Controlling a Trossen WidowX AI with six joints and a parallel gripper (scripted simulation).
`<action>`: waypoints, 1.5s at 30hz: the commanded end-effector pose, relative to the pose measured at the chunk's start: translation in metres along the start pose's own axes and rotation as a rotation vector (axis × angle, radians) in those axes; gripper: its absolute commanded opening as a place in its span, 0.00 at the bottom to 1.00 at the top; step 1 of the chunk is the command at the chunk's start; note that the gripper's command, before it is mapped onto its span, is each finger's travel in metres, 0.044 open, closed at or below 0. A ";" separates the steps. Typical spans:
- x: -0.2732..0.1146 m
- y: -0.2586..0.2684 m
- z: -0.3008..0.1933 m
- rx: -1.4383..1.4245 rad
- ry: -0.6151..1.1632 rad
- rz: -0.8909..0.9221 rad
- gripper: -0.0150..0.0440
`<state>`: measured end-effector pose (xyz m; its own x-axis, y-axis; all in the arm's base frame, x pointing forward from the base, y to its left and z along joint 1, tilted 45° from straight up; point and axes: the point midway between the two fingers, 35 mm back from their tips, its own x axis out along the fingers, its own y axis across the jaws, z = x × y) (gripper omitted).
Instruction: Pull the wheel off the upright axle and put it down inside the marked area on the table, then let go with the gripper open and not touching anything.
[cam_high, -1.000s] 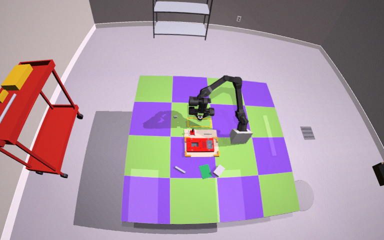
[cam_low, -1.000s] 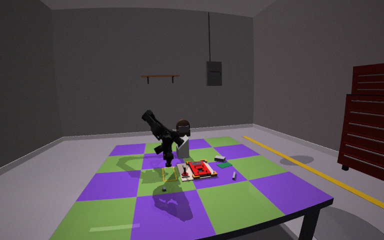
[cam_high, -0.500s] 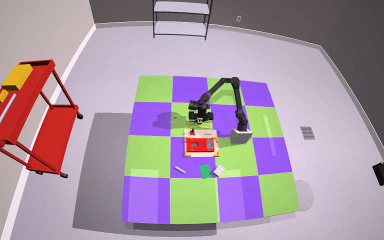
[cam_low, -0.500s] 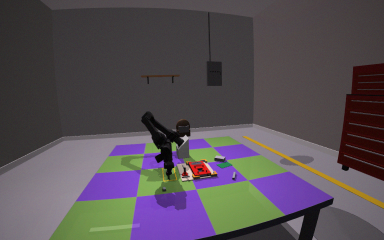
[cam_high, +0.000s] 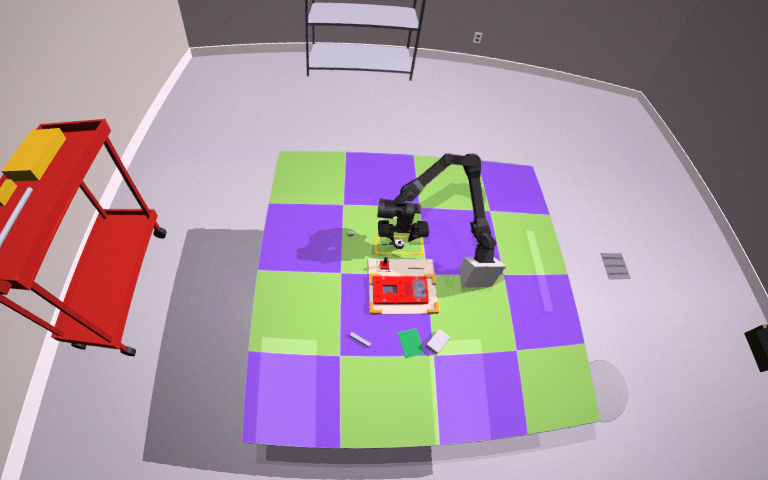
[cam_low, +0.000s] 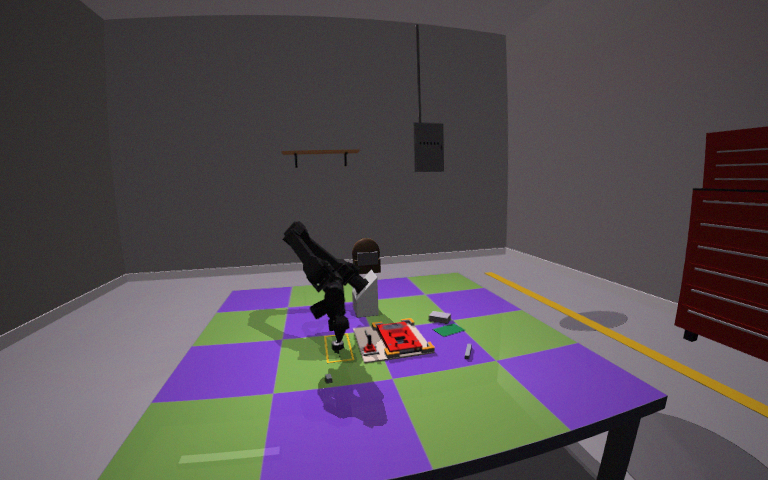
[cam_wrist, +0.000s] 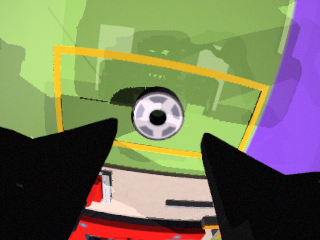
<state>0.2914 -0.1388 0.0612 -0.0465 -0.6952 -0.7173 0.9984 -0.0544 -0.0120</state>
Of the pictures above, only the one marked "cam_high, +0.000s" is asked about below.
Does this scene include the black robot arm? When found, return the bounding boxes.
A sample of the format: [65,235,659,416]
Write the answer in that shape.
[377,153,497,263]

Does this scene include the green flat rectangular block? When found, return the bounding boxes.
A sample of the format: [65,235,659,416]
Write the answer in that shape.
[398,328,425,358]

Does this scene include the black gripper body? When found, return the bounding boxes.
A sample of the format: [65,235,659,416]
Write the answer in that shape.
[378,218,429,237]

